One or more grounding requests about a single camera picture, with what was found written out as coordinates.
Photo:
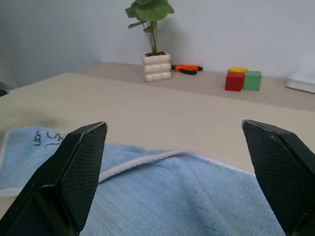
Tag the yellow cube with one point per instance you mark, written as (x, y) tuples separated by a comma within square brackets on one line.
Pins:
[(237, 69)]

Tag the flat white box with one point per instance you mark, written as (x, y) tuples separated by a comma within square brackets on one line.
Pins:
[(301, 82)]

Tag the light blue towel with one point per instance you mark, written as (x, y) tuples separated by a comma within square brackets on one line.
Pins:
[(160, 196)]

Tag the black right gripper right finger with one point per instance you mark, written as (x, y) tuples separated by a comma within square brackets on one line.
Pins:
[(283, 172)]

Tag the green cube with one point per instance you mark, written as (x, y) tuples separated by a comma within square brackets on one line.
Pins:
[(252, 81)]

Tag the red cube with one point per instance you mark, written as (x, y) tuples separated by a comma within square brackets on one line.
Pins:
[(233, 82)]

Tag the cream bubble plant pot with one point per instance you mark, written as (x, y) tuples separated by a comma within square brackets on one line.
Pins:
[(157, 68)]

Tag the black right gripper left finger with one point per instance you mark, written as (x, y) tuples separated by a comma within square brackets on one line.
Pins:
[(73, 172)]

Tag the green leafy plant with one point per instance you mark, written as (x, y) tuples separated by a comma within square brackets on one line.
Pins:
[(150, 9)]

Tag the orange and black pliers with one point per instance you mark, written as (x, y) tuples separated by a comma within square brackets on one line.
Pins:
[(187, 67)]

